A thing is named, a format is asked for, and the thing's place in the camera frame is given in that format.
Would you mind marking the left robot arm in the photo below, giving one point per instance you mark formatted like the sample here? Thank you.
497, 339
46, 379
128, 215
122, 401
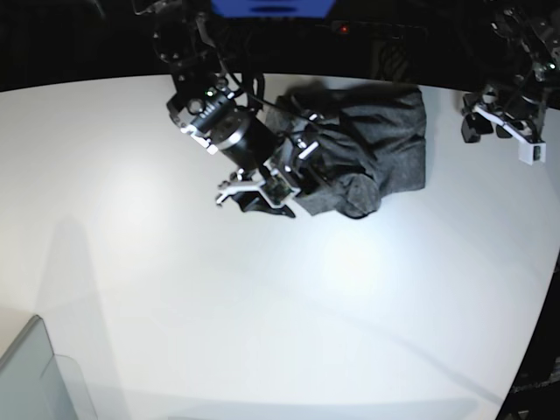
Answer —
532, 43

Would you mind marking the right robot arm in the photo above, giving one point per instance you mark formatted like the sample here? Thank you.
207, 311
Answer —
219, 110

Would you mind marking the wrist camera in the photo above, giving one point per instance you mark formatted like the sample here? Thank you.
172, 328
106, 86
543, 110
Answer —
531, 153
277, 191

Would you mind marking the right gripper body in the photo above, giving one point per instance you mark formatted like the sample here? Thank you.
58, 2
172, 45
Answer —
258, 153

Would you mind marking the grey long-sleeve shirt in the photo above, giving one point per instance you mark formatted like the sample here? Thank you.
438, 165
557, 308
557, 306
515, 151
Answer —
371, 144

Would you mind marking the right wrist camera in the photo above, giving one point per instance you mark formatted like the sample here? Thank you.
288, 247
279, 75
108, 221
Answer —
277, 191

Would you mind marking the translucent plastic box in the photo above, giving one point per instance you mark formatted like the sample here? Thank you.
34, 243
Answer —
37, 383

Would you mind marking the black power strip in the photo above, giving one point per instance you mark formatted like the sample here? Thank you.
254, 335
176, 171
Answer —
374, 29

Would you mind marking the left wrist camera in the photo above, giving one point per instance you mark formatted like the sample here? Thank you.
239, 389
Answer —
531, 153

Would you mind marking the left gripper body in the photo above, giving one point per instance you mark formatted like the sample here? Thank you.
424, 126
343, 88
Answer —
523, 110

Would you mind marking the blue bin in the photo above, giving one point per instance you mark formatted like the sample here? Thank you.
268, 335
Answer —
272, 8

